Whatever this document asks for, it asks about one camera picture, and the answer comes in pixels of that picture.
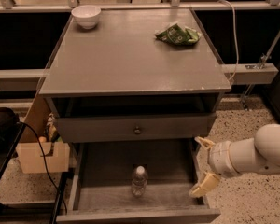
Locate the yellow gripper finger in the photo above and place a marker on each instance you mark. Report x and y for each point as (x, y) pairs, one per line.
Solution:
(204, 142)
(206, 183)

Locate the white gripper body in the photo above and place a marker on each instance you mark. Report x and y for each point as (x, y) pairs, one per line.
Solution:
(220, 158)

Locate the clear plastic water bottle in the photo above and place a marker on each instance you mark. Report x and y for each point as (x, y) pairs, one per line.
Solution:
(139, 181)

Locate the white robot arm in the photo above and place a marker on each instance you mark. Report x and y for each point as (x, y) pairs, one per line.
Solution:
(260, 154)

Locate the closed grey upper drawer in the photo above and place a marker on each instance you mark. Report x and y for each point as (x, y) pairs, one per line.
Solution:
(120, 128)

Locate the round dark drawer knob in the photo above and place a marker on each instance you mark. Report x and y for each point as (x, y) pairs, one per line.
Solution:
(137, 130)

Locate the open grey lower drawer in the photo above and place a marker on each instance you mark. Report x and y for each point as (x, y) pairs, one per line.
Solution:
(101, 189)

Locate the metal diagonal brace rod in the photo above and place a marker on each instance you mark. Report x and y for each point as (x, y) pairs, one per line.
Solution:
(262, 61)

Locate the grey wooden cabinet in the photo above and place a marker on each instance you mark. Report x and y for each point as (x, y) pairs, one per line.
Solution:
(120, 68)

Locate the green snack bag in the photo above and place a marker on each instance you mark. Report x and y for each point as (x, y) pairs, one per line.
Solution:
(176, 35)

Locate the cardboard box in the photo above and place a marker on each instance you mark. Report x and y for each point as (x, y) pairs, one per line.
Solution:
(36, 157)

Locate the items inside cardboard box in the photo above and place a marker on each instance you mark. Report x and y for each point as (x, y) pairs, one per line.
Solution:
(50, 132)

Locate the white ceramic bowl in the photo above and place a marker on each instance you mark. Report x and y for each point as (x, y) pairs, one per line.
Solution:
(86, 16)

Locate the black bag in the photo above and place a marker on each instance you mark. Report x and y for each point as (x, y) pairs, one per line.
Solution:
(8, 120)

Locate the black stand frame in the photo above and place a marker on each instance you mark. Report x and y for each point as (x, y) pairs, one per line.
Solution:
(17, 210)

